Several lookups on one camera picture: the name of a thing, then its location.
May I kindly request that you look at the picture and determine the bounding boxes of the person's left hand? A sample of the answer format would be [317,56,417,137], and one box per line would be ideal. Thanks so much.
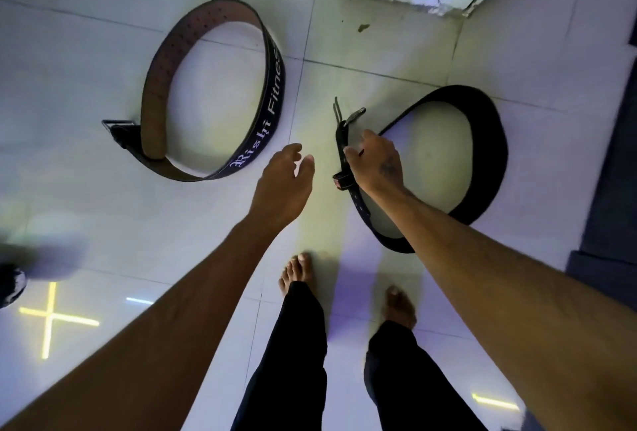
[248,143,316,234]

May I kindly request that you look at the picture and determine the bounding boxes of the person's right hand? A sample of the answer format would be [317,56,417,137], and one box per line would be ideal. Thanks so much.
[343,129,407,199]

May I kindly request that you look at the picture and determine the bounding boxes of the plain black weightlifting belt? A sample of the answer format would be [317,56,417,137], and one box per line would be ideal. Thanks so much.
[332,85,509,254]

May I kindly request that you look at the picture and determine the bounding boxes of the person's left forearm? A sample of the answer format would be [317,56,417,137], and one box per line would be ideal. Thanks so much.
[0,215,290,431]

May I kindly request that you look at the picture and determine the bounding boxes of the person's right forearm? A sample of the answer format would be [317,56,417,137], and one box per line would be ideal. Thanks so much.
[367,186,637,431]

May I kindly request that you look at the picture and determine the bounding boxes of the lettered black brown weightlifting belt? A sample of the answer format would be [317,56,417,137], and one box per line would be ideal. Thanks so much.
[102,0,287,183]

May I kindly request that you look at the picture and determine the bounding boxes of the person's left foot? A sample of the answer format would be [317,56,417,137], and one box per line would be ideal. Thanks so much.
[278,253,317,298]

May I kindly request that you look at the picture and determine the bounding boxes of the person's foot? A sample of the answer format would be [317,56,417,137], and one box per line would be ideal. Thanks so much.
[278,253,317,298]
[384,285,418,331]

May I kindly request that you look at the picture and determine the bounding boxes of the person's right foot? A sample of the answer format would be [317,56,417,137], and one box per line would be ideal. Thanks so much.
[384,285,418,331]

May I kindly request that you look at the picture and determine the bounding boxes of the black trousers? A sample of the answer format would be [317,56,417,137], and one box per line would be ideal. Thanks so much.
[230,281,488,431]

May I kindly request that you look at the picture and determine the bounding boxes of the dark grey floor mat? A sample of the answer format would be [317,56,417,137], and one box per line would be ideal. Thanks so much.
[566,18,637,312]

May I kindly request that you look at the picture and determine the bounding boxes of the dark shoe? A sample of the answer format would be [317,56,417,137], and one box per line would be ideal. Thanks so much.
[0,264,28,309]

